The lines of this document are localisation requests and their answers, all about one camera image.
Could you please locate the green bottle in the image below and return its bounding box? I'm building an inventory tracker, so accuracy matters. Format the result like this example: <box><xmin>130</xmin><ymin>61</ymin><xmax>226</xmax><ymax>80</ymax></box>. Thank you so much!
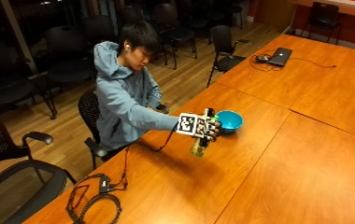
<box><xmin>190</xmin><ymin>114</ymin><xmax>219</xmax><ymax>158</ymax></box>

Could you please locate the blue bowl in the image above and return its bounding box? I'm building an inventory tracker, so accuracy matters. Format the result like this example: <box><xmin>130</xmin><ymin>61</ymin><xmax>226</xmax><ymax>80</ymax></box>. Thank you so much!
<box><xmin>215</xmin><ymin>110</ymin><xmax>244</xmax><ymax>134</ymax></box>

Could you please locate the white marker cube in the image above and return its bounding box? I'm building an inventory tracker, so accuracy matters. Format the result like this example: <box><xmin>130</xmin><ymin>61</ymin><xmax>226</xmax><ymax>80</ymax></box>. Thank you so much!
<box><xmin>175</xmin><ymin>112</ymin><xmax>208</xmax><ymax>138</ymax></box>

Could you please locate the the person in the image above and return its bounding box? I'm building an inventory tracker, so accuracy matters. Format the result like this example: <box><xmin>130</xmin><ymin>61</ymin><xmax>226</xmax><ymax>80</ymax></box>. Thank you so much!
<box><xmin>92</xmin><ymin>21</ymin><xmax>180</xmax><ymax>152</ymax></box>

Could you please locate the black laptop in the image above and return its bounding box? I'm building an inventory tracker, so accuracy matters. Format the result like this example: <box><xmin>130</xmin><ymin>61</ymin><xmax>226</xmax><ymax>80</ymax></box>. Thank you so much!
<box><xmin>267</xmin><ymin>47</ymin><xmax>292</xmax><ymax>67</ymax></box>

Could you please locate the black mesh office chair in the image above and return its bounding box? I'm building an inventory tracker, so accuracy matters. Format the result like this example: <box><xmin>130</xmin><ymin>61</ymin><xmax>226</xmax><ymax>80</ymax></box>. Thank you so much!
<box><xmin>76</xmin><ymin>89</ymin><xmax>171</xmax><ymax>171</ymax></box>

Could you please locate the black adapter box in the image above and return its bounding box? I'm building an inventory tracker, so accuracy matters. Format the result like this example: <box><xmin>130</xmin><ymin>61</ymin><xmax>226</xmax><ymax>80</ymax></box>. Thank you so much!
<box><xmin>98</xmin><ymin>175</ymin><xmax>111</xmax><ymax>194</ymax></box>

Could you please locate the black armchair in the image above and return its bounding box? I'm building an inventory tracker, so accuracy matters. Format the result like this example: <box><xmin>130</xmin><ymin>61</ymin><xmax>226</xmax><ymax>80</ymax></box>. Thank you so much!
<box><xmin>0</xmin><ymin>114</ymin><xmax>55</xmax><ymax>175</ymax></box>
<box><xmin>0</xmin><ymin>159</ymin><xmax>78</xmax><ymax>224</ymax></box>

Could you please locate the black glove cable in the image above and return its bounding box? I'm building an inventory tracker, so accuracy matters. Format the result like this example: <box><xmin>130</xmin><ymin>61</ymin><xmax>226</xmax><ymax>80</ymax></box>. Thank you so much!
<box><xmin>108</xmin><ymin>121</ymin><xmax>179</xmax><ymax>191</ymax></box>

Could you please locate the black laptop cable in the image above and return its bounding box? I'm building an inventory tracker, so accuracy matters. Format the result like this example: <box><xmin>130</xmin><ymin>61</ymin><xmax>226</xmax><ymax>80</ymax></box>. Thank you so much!
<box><xmin>250</xmin><ymin>49</ymin><xmax>337</xmax><ymax>73</ymax></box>

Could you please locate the coiled black cable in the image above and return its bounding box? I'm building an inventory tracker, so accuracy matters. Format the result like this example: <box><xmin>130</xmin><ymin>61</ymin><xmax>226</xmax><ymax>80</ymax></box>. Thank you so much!
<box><xmin>64</xmin><ymin>173</ymin><xmax>122</xmax><ymax>224</ymax></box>

